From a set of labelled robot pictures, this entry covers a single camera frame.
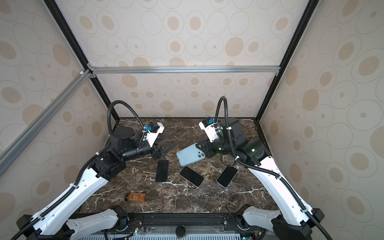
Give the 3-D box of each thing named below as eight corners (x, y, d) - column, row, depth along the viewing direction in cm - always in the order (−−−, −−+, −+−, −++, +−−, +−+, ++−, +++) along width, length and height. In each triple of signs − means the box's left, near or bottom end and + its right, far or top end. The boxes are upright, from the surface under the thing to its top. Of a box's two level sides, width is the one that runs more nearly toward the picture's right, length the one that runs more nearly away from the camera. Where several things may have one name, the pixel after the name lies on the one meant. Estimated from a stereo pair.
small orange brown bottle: (126, 202, 82) (123, 200, 78) (128, 195, 84) (125, 193, 81) (145, 202, 82) (143, 200, 78) (146, 195, 84) (144, 193, 81)
